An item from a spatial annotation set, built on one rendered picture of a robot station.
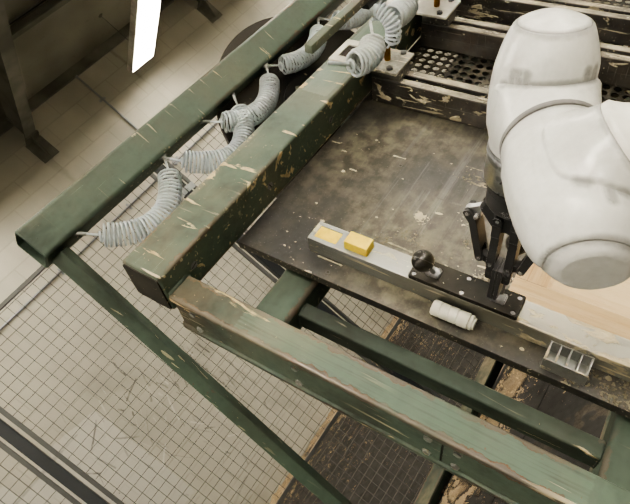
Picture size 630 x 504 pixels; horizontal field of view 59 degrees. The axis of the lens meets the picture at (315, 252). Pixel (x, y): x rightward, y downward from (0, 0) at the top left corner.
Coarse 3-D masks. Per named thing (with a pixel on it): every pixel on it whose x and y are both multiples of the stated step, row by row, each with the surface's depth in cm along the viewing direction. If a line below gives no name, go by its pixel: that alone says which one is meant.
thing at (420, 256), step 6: (420, 252) 90; (426, 252) 90; (414, 258) 90; (420, 258) 89; (426, 258) 89; (432, 258) 90; (414, 264) 90; (420, 264) 89; (426, 264) 89; (432, 264) 90; (420, 270) 90; (426, 270) 90; (432, 270) 97; (438, 270) 99; (432, 276) 100; (438, 276) 99
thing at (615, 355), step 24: (312, 240) 110; (360, 264) 107; (384, 264) 104; (408, 264) 103; (408, 288) 104; (432, 288) 100; (480, 312) 97; (528, 312) 94; (552, 312) 93; (528, 336) 94; (552, 336) 91; (576, 336) 90; (600, 336) 90; (600, 360) 88; (624, 360) 86
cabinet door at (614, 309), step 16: (528, 272) 102; (544, 272) 101; (512, 288) 100; (528, 288) 100; (544, 288) 99; (560, 288) 99; (608, 288) 98; (624, 288) 98; (544, 304) 97; (560, 304) 97; (576, 304) 96; (592, 304) 96; (608, 304) 96; (624, 304) 96; (592, 320) 94; (608, 320) 94; (624, 320) 93; (624, 336) 91
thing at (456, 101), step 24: (384, 24) 129; (384, 72) 133; (408, 72) 138; (384, 96) 141; (408, 96) 137; (432, 96) 133; (456, 96) 130; (480, 96) 130; (456, 120) 134; (480, 120) 130
